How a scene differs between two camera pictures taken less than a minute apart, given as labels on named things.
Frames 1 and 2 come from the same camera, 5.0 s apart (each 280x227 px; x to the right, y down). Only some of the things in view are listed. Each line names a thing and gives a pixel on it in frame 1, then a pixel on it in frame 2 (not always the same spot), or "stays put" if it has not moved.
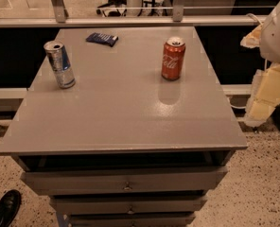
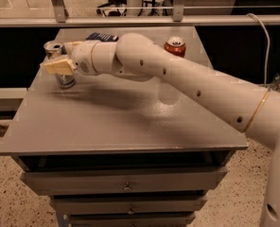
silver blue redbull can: (61, 62) stays put
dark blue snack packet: (103, 39) stays put
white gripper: (278, 38) -> (81, 59)
